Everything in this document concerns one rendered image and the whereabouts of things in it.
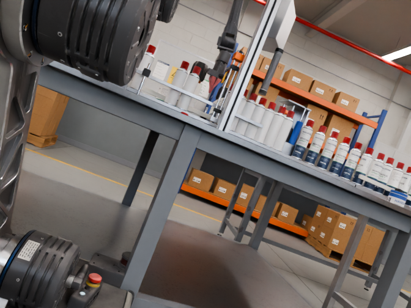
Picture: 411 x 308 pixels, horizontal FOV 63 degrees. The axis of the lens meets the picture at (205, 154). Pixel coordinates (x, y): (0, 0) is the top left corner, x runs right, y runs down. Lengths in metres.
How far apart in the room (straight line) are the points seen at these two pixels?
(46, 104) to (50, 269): 4.08
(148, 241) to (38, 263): 0.39
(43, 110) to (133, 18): 4.36
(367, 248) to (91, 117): 4.85
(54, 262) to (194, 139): 0.54
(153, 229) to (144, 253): 0.08
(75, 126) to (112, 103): 5.16
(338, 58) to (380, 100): 1.14
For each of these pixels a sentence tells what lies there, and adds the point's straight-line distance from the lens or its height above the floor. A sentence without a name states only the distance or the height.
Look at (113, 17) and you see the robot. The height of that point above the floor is 0.87.
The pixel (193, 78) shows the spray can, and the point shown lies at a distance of 1.51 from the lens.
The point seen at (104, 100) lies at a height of 0.78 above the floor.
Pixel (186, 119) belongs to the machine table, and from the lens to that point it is 1.05.
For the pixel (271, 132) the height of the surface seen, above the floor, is 0.95.
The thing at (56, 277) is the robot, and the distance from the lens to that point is 0.85.
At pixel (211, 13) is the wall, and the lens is 6.46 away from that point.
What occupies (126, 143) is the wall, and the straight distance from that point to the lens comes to 6.07.
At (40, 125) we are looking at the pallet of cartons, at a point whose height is 0.27.
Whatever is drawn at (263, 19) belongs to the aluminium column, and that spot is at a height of 1.34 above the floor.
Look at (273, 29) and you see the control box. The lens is 1.51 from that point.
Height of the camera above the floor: 0.75
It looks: level
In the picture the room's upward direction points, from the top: 22 degrees clockwise
